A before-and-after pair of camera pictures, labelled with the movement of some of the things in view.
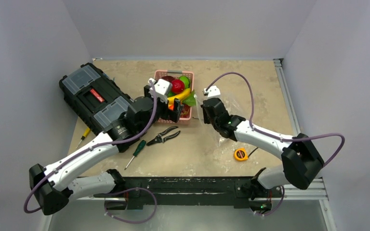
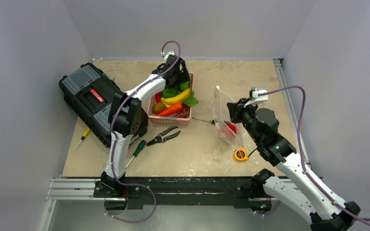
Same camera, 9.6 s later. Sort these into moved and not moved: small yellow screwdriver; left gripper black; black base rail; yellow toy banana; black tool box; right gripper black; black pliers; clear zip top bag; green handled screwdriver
Moved: clear zip top bag; right gripper black; left gripper black
Not moved: black tool box; small yellow screwdriver; yellow toy banana; black base rail; black pliers; green handled screwdriver
